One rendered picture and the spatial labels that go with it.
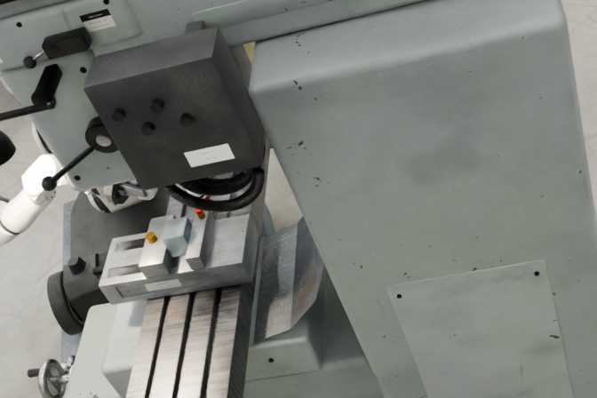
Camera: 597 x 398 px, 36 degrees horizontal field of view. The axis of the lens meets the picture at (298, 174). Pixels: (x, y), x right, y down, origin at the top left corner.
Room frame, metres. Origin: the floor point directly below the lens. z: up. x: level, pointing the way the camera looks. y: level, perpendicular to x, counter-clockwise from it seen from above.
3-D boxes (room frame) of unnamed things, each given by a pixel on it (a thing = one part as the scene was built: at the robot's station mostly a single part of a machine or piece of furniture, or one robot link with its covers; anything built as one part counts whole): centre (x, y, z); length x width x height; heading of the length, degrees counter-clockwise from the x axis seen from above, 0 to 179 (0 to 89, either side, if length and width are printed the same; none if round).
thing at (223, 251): (1.58, 0.33, 0.99); 0.35 x 0.15 x 0.11; 71
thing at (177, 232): (1.57, 0.30, 1.04); 0.06 x 0.05 x 0.06; 161
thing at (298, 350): (1.55, 0.31, 0.79); 0.50 x 0.35 x 0.12; 72
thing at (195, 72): (1.14, 0.13, 1.62); 0.20 x 0.09 x 0.21; 72
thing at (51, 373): (1.71, 0.78, 0.63); 0.16 x 0.12 x 0.12; 72
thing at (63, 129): (1.55, 0.30, 1.47); 0.21 x 0.19 x 0.32; 162
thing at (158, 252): (1.59, 0.35, 1.02); 0.15 x 0.06 x 0.04; 161
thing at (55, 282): (2.14, 0.81, 0.50); 0.20 x 0.05 x 0.20; 176
